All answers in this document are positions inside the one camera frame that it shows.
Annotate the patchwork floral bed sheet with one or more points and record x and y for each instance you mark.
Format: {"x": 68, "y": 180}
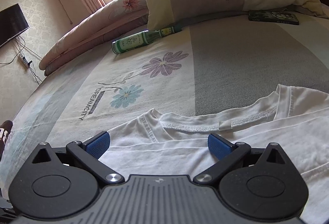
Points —
{"x": 207, "y": 68}

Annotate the green glass bottle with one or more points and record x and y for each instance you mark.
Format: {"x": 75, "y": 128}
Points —
{"x": 142, "y": 39}

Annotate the pink folded quilt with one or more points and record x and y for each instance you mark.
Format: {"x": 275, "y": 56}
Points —
{"x": 108, "y": 23}

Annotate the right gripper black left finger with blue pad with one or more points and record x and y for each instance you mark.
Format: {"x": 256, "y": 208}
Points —
{"x": 85, "y": 155}

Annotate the black flat television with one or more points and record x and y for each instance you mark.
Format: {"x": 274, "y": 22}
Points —
{"x": 12, "y": 23}

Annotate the white power strip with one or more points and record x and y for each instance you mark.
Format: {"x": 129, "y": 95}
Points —
{"x": 24, "y": 61}

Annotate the white long sleeve shirt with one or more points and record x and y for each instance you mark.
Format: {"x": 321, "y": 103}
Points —
{"x": 170, "y": 144}

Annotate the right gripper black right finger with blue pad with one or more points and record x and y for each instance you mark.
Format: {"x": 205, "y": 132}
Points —
{"x": 230, "y": 156}

